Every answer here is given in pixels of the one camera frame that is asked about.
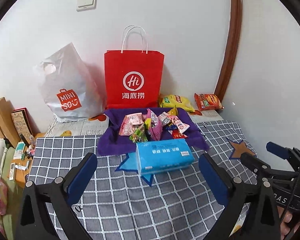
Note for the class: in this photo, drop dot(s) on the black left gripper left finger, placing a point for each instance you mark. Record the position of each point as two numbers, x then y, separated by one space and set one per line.
63 192

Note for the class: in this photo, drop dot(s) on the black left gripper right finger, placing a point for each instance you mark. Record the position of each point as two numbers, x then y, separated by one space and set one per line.
250 211

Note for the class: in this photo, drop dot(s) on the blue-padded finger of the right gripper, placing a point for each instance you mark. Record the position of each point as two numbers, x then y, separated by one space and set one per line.
279 151

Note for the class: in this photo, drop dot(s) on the green snack packet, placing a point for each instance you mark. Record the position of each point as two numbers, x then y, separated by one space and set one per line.
138 134

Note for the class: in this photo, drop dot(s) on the pink white snack packet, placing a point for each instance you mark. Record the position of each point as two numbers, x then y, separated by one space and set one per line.
135 119

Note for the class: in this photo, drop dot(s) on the person's right hand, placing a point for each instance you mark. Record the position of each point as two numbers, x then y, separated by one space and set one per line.
286 226

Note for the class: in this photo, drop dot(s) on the grey checked tablecloth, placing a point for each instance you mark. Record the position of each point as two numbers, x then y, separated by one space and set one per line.
120 205

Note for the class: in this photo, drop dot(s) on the patterned brown box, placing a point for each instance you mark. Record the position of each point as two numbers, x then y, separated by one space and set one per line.
22 123

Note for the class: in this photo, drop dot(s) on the orange red snack bag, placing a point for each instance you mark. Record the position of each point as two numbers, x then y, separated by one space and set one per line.
207 102

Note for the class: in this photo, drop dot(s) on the purple cloth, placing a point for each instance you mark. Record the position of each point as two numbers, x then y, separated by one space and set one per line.
111 143

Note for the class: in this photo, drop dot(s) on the small red snack packet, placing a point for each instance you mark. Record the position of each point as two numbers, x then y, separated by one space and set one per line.
174 131

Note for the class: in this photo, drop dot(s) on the yellow triangular snack packet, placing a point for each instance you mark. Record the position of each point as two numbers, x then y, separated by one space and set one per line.
173 111

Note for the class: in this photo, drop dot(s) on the yellow chip bag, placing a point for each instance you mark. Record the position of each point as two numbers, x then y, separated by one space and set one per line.
172 100

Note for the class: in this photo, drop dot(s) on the blue tissue pack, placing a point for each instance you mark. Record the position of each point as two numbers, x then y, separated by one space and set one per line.
161 156

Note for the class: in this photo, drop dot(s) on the pink panda snack packet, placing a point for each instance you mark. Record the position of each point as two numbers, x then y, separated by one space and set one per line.
127 129

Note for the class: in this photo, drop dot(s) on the white Miniso plastic bag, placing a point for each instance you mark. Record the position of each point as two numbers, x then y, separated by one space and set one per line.
67 87

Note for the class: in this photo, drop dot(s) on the pink purple snack packet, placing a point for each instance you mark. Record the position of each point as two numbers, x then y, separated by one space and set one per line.
153 125

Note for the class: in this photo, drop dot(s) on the red paper shopping bag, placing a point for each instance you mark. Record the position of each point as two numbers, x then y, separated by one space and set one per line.
133 77

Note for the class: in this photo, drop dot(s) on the brown wooden door frame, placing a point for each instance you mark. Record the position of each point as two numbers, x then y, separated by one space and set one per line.
234 33

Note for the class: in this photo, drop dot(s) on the white wall switch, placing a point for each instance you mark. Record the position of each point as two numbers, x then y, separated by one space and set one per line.
83 5

